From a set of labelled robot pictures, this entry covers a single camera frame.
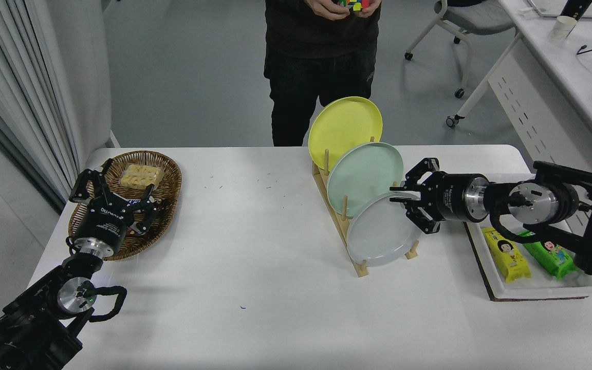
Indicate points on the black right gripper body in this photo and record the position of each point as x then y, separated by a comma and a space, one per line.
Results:
452, 198

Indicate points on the white paper cup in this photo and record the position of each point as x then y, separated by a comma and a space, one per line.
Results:
563, 28

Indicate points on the clear pack of yellow snacks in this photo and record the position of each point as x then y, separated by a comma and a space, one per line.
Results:
142, 176

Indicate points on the person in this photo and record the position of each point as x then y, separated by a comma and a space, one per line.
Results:
316, 61

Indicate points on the green snack bar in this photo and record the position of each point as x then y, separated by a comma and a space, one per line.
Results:
553, 257

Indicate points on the pale green plate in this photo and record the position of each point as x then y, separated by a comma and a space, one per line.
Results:
363, 174

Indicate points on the grey office chair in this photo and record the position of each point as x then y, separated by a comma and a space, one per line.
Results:
476, 18

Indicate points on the brown wicker basket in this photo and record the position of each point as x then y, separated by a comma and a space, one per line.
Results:
167, 174

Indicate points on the wooden plate rack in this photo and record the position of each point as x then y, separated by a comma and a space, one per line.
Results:
363, 271

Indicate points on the yellow snack bar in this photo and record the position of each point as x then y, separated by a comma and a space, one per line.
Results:
506, 254

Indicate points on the white curtain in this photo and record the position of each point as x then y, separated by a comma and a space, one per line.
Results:
8, 77

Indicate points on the person's left hand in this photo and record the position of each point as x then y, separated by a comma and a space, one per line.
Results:
370, 9

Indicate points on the grey plate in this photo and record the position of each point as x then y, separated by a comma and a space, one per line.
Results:
378, 236

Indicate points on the yellow plate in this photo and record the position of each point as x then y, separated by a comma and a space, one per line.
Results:
342, 128

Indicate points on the black tall object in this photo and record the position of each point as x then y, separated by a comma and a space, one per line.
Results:
576, 9

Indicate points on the white tray with dark base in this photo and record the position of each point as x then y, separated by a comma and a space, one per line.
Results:
532, 290

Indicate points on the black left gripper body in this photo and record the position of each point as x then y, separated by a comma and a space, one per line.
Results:
103, 223

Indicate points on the blue white snack packet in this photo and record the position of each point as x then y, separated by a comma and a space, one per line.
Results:
130, 197

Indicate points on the white office desk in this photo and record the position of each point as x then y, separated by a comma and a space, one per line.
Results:
548, 128

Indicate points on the colourful puzzle cube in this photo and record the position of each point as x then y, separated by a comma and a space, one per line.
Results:
355, 4

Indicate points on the person's right hand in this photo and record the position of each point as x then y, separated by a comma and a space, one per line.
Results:
327, 9

